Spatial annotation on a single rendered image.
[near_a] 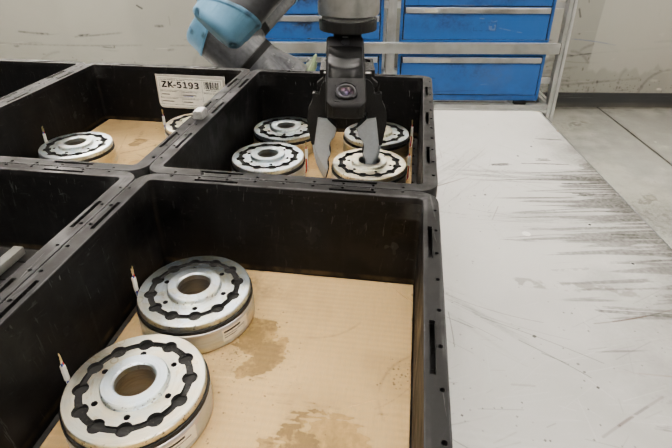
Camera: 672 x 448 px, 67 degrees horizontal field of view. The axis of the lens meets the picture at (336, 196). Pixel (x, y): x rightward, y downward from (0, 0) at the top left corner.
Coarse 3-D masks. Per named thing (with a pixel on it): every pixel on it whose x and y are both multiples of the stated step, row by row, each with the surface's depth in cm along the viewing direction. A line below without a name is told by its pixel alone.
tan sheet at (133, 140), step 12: (108, 120) 93; (120, 120) 93; (132, 120) 93; (108, 132) 88; (120, 132) 88; (132, 132) 88; (144, 132) 88; (156, 132) 88; (120, 144) 84; (132, 144) 84; (144, 144) 84; (156, 144) 84; (120, 156) 80; (132, 156) 80; (144, 156) 80
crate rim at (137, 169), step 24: (72, 72) 85; (216, 72) 87; (240, 72) 85; (24, 96) 74; (216, 96) 74; (192, 120) 65; (168, 144) 59; (96, 168) 53; (120, 168) 53; (144, 168) 53
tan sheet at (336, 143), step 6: (336, 132) 88; (342, 132) 88; (336, 138) 86; (342, 138) 86; (330, 144) 84; (336, 144) 84; (342, 144) 84; (336, 150) 82; (342, 150) 82; (312, 156) 80; (330, 156) 80; (312, 162) 78; (330, 162) 78; (312, 168) 76; (330, 168) 76; (306, 174) 74; (312, 174) 74; (318, 174) 74; (330, 174) 74; (408, 180) 72
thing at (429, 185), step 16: (400, 80) 83; (416, 80) 82; (224, 96) 74; (432, 96) 74; (208, 112) 68; (432, 112) 68; (192, 128) 63; (432, 128) 63; (176, 144) 59; (432, 144) 59; (160, 160) 55; (432, 160) 55; (208, 176) 52; (224, 176) 52; (240, 176) 52; (256, 176) 52; (272, 176) 52; (288, 176) 52; (304, 176) 52; (432, 176) 52; (432, 192) 49
